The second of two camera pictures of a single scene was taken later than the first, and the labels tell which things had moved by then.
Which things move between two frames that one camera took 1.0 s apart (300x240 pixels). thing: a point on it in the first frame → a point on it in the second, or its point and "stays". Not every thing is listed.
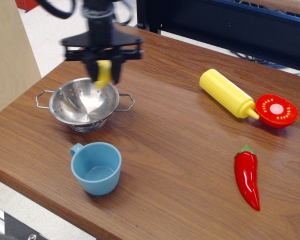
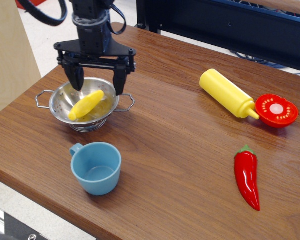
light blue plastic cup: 97,167 stays
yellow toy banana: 105,70 → 85,104
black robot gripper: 101,43 → 95,47
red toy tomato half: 276,111 stays
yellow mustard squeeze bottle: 230,96 stays
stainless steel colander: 83,104 stays
